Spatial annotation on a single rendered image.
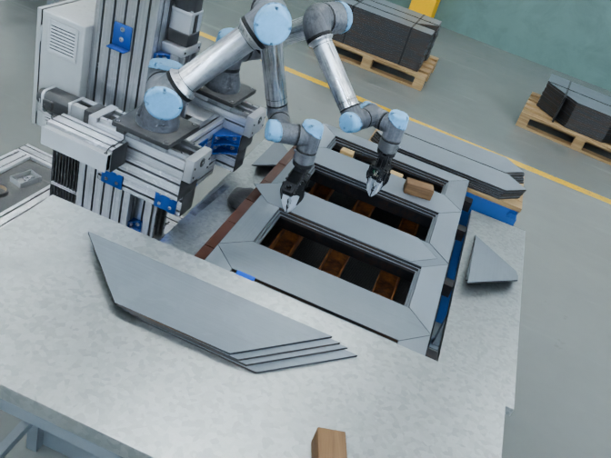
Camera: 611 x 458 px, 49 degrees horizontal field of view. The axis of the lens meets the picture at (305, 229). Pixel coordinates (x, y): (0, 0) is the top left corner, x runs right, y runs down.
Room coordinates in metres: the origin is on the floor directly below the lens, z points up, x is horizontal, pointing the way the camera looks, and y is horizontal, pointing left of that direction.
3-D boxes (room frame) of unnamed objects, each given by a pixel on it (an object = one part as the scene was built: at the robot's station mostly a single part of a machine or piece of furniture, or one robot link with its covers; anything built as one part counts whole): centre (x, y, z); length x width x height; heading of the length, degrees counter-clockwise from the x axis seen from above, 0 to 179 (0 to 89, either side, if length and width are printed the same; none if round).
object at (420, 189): (2.59, -0.40, 0.87); 0.12 x 0.06 x 0.05; 93
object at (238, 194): (2.36, 0.29, 0.69); 0.20 x 0.10 x 0.03; 176
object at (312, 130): (2.14, 0.09, 1.15); 0.09 x 0.08 x 0.11; 109
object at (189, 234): (2.45, 0.30, 0.66); 1.30 x 0.20 x 0.03; 172
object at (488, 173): (3.15, -0.57, 0.82); 0.80 x 0.40 x 0.06; 82
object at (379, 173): (2.33, -0.20, 1.05); 0.09 x 0.08 x 0.12; 171
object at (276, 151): (2.79, 0.22, 0.70); 0.39 x 0.12 x 0.04; 172
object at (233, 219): (2.23, 0.21, 0.80); 1.62 x 0.04 x 0.06; 172
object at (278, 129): (2.12, 0.18, 1.15); 0.11 x 0.11 x 0.08; 19
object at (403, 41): (6.95, -0.12, 0.26); 1.20 x 0.80 x 0.53; 80
